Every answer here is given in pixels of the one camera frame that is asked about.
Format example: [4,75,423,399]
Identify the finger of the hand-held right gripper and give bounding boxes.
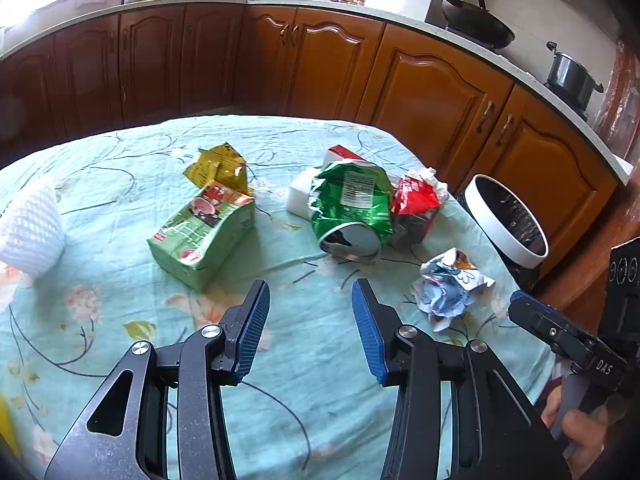
[511,290,556,312]
[508,299,632,386]

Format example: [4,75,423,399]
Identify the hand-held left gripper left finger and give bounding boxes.
[44,280,271,480]

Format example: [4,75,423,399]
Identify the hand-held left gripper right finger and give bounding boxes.
[351,278,571,480]

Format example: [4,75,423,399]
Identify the white rimmed trash bin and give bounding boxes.
[457,174,550,291]

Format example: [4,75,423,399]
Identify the colourful paper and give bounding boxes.
[412,248,496,332]

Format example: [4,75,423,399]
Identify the green drink carton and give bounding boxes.
[146,183,257,292]

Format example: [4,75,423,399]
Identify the crushed green snack canister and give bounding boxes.
[306,158,396,264]

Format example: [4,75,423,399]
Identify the red snack packet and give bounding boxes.
[390,175,443,248]

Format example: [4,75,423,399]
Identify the small white box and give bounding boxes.
[287,170,321,220]

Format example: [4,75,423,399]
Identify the yellow snack bag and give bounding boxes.
[182,142,255,196]

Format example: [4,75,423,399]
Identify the red and white carton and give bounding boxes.
[322,145,373,167]

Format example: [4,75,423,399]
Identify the person's right hand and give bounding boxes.
[541,389,623,480]

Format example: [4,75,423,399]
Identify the floral light green tablecloth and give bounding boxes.
[0,114,556,480]

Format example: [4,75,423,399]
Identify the black gas stove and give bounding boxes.
[442,22,593,122]

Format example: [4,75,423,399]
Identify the steel cooking pot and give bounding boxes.
[545,41,605,107]

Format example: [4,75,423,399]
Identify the wooden base kitchen cabinets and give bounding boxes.
[0,2,626,311]

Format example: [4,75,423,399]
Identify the white foam fruit net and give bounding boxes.
[0,178,67,278]

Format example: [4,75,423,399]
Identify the yellow plastic item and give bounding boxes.
[0,395,12,457]

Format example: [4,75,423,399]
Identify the black wok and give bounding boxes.
[418,0,516,50]

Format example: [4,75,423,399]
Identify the speckled white kitchen countertop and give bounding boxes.
[0,0,635,183]

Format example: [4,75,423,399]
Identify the wooden door frame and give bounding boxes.
[592,35,640,166]

